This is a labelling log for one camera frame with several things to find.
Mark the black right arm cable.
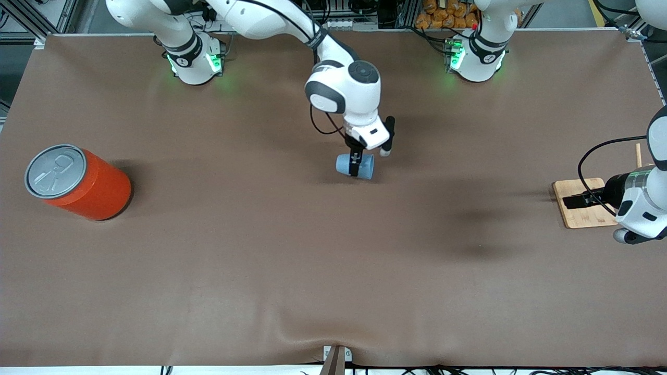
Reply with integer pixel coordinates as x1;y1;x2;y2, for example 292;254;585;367
310;103;349;137

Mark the brown table cover mat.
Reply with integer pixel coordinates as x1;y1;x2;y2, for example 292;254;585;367
0;29;667;368

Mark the orange can with grey lid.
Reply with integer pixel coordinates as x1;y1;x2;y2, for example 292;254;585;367
24;144;132;221

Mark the bag of orange snacks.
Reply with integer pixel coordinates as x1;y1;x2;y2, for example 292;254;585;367
415;0;523;30

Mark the aluminium frame post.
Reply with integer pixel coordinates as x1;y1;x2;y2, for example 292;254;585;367
0;0;80;42
594;0;667;43

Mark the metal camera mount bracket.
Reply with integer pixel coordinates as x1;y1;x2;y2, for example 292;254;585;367
319;345;353;375

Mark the white power strip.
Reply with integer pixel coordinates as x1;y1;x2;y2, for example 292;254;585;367
324;19;379;31

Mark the wooden cup rack stand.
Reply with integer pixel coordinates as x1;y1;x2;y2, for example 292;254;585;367
553;143;644;229

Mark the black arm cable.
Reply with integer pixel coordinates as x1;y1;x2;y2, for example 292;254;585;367
310;103;349;137
577;136;649;217

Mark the light blue plastic cup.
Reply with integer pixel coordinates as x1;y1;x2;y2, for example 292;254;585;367
335;153;375;181

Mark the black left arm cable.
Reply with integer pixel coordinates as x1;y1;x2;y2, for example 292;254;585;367
577;136;649;217

